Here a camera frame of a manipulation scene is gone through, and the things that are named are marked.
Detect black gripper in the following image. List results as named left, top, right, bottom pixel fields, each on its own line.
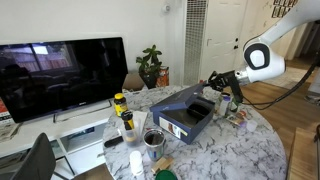
left=207, top=69, right=245, bottom=103

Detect blue shoe box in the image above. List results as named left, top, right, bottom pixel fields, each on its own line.
left=157, top=95, right=216, bottom=146

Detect green round lid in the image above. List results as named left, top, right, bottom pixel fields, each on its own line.
left=154, top=169, right=179, bottom=180

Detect white bottle blue cap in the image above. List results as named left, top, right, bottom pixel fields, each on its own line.
left=217, top=95, right=232, bottom=117

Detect white door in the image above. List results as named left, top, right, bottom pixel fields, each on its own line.
left=199, top=0, right=248, bottom=92

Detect boxed item with label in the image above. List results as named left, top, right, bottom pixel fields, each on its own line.
left=226, top=110, right=249, bottom=128

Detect small clear plastic cup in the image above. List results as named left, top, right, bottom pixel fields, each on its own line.
left=245, top=119, right=259, bottom=133

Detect green potted plant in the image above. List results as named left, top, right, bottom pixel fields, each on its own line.
left=135, top=44, right=164, bottom=90

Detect beige floor rug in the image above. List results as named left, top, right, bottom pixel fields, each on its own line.
left=266, top=66, right=318, bottom=91

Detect steel tumbler blue label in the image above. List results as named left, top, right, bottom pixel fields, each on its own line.
left=142, top=128, right=167, bottom=163

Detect small wooden block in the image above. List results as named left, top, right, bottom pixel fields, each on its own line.
left=161, top=156, right=175, bottom=172
left=151, top=156, right=168, bottom=175

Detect yellow mustard bottle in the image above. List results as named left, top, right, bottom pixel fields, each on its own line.
left=120, top=110, right=136, bottom=141

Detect yellow cap vitamin bottle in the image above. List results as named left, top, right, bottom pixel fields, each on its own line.
left=113, top=92, right=129, bottom=118

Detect clear plastic container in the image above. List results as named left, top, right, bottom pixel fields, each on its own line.
left=118, top=121, right=141, bottom=147

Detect white plastic bottle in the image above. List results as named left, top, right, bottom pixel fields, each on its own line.
left=128, top=150, right=145, bottom=177

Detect black flat television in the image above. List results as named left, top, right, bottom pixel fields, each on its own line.
left=0, top=36, right=130, bottom=125

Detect white TV stand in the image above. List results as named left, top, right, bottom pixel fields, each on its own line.
left=0, top=99, right=125, bottom=180

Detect black chair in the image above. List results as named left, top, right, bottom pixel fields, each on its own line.
left=9, top=132, right=57, bottom=180

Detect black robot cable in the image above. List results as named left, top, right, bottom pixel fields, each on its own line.
left=241, top=33, right=320, bottom=112

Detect white wall thermostat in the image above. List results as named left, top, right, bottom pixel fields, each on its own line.
left=161, top=2, right=172, bottom=15

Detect wall picture frames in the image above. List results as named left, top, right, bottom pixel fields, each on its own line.
left=271, top=0, right=295, bottom=19

